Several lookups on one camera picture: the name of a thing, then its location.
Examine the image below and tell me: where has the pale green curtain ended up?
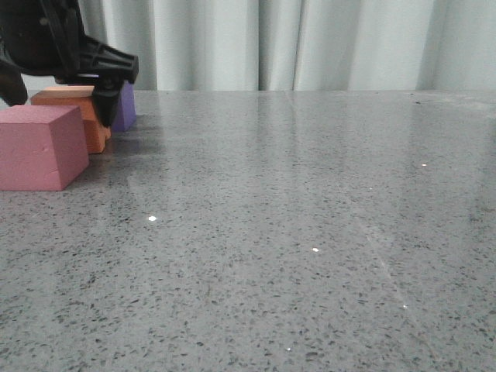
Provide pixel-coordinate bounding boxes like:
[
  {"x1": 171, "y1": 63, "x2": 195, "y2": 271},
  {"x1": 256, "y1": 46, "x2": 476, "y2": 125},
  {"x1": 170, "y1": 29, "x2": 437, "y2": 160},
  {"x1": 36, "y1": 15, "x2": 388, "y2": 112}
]
[{"x1": 21, "y1": 0, "x2": 496, "y2": 92}]

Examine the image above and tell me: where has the pink foam cube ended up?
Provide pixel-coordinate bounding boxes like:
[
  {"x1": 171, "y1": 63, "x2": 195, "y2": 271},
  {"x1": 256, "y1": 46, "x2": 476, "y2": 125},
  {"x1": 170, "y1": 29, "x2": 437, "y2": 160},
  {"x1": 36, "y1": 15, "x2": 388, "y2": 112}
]
[{"x1": 1, "y1": 105, "x2": 89, "y2": 191}]

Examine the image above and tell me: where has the purple foam cube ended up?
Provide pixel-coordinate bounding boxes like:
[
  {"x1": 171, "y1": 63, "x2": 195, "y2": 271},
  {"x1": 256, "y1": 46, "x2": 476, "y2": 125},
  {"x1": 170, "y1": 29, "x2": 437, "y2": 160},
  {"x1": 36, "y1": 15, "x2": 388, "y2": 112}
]
[{"x1": 69, "y1": 73, "x2": 137, "y2": 133}]

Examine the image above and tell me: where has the orange foam cube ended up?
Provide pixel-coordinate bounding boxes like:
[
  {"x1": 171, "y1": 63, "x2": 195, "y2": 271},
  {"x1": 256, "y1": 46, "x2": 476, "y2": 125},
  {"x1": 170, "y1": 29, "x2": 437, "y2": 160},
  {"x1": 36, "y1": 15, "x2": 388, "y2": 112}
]
[{"x1": 30, "y1": 85, "x2": 111, "y2": 154}]

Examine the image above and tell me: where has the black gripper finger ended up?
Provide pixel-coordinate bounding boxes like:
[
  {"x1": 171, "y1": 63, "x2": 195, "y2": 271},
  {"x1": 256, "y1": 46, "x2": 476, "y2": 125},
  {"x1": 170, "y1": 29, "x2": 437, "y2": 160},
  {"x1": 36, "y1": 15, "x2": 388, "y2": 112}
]
[
  {"x1": 1, "y1": 59, "x2": 28, "y2": 106},
  {"x1": 77, "y1": 36, "x2": 139, "y2": 127}
]

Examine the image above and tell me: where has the black gripper body, second arm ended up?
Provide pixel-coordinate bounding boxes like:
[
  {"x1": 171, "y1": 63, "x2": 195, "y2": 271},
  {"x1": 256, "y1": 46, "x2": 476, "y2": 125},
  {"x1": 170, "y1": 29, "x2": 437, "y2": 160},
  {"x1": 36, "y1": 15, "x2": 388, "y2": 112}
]
[{"x1": 1, "y1": 1, "x2": 84, "y2": 84}]

